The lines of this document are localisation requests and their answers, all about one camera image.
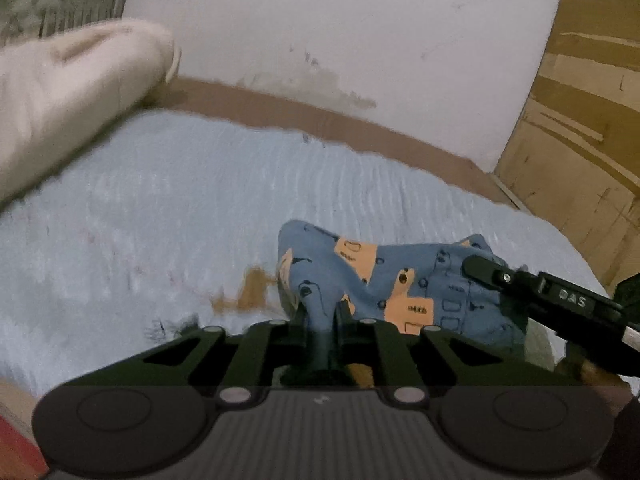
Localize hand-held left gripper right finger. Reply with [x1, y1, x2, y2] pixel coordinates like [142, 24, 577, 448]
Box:
[335, 302, 582, 405]

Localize cream pillow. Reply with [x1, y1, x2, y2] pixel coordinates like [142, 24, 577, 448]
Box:
[0, 17, 183, 209]

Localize metal bed headboard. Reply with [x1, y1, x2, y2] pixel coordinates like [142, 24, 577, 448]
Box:
[0, 0, 132, 47]

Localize grey-green cloth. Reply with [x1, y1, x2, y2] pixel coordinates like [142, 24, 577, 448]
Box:
[522, 319, 557, 373]

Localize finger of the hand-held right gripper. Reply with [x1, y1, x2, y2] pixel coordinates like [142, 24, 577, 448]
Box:
[461, 253, 545, 311]

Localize light blue ribbed bedspread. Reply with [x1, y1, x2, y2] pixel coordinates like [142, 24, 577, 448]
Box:
[0, 110, 612, 401]

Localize brown wooden bed frame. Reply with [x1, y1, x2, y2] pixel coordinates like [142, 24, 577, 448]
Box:
[142, 75, 528, 212]

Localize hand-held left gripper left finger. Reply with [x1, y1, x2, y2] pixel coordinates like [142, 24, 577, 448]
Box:
[64, 305, 312, 405]

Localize blue pants with orange print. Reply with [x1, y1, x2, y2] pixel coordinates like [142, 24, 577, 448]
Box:
[276, 218, 532, 361]

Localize wooden wardrobe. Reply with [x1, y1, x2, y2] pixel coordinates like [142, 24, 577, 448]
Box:
[492, 0, 640, 297]

